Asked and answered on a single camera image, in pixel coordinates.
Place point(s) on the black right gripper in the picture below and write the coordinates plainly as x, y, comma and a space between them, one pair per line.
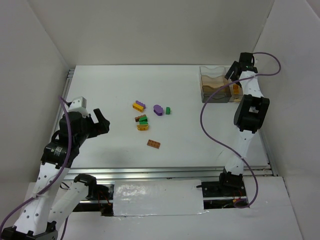
238, 66

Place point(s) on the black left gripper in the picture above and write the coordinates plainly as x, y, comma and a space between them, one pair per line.
93, 125

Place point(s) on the yellow butterfly lego brick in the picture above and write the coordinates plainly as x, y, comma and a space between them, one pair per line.
236, 90

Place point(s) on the yellow striped lego brick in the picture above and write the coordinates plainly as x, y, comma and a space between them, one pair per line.
142, 127

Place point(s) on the green rounded lego brick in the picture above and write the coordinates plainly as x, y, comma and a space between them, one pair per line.
143, 123

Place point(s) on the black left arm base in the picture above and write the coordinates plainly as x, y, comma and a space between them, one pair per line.
101, 201

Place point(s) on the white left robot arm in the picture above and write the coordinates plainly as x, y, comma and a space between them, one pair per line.
42, 216

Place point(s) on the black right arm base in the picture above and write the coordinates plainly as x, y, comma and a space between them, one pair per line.
212, 190

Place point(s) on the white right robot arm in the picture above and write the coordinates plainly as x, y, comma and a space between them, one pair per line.
249, 117

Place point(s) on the clear narrow sorting bin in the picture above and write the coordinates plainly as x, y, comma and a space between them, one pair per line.
233, 98

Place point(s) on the clear stepped sorting container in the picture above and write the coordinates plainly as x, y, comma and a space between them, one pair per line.
211, 79

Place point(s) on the brown flat lego plate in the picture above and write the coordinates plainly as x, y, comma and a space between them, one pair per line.
138, 117

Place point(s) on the yellow rectangular lego brick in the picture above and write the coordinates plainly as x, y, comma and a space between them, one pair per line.
138, 107

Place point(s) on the green curved lego brick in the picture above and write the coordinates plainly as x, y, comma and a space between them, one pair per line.
143, 118

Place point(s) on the purple flat lego plate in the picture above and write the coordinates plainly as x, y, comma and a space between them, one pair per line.
140, 104

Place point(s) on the orange-brown lego plate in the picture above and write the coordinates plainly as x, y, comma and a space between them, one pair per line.
153, 144

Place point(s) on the purple rounded lego brick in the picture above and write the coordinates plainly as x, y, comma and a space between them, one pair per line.
158, 110

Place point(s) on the small green lego brick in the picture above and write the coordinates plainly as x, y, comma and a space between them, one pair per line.
167, 110

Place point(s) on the white foil cover panel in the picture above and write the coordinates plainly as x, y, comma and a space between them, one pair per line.
157, 198

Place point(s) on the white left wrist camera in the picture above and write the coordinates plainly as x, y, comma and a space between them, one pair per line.
78, 104

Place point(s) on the aluminium table edge rail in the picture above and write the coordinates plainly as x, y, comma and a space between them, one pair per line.
146, 174

